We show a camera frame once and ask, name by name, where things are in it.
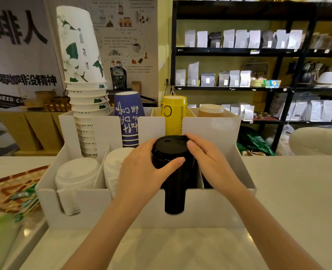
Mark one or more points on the white illustrated poster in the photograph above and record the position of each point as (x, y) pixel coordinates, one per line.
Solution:
(143, 78)

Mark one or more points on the cluster of small white pouches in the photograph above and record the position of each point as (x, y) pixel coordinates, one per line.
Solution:
(247, 112)

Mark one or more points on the row of jars and red tins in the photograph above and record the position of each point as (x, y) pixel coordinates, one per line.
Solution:
(323, 42)

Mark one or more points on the cardboard display counter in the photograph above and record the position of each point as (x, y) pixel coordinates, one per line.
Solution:
(19, 129)

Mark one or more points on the person's right forearm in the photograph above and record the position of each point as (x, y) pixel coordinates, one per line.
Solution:
(269, 236)

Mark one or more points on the black metal shelf rack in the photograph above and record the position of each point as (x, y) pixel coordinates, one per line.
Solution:
(239, 9)

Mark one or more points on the stack of green-print paper cups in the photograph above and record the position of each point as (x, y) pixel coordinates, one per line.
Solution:
(78, 47)

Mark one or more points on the row of gold packets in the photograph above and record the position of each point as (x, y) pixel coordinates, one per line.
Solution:
(56, 107)

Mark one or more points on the black coffee bag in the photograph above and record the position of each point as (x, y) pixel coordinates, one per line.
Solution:
(118, 78)

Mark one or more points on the bundle of green sachets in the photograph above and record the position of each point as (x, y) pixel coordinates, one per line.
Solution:
(22, 195)

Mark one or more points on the white kettle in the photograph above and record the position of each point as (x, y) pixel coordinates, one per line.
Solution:
(326, 78)

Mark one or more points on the stack of yellow paper cups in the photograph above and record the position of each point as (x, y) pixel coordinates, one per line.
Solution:
(174, 115)

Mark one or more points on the person's left hand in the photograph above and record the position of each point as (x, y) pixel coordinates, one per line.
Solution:
(137, 177)

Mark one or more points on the person's right hand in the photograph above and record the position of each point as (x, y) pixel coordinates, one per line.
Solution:
(216, 171)

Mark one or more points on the black kettle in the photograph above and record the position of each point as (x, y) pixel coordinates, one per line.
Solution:
(306, 77)

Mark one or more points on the short black lid stack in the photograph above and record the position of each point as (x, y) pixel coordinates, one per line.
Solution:
(206, 184)

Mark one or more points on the row of white and grey bags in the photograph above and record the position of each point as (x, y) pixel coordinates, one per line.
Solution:
(229, 39)

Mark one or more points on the stack of brown paper cups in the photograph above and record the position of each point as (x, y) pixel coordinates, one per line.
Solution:
(210, 110)

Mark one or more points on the green plastic bag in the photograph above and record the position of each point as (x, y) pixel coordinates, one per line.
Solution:
(255, 144)

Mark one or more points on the person's left forearm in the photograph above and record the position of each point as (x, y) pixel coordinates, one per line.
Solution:
(107, 236)

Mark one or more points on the white cup and lid organizer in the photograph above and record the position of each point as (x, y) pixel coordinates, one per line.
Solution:
(98, 205)

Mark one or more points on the row of white and silver bags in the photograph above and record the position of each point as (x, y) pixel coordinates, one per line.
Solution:
(192, 74)

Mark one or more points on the stack of blue paper cups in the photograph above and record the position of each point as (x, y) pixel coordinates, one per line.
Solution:
(129, 118)

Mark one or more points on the white banner with black characters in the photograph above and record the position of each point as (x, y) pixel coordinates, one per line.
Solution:
(14, 67)

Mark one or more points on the cluster of large white bags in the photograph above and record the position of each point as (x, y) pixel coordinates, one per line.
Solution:
(314, 111)

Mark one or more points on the stack of black lids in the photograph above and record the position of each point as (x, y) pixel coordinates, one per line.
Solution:
(174, 191)

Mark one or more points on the white chair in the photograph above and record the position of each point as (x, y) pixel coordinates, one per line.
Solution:
(317, 141)

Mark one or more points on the woven bamboo tray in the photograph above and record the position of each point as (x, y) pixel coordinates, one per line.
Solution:
(5, 191)

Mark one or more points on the brown paper container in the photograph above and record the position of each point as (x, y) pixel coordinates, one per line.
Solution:
(45, 96)

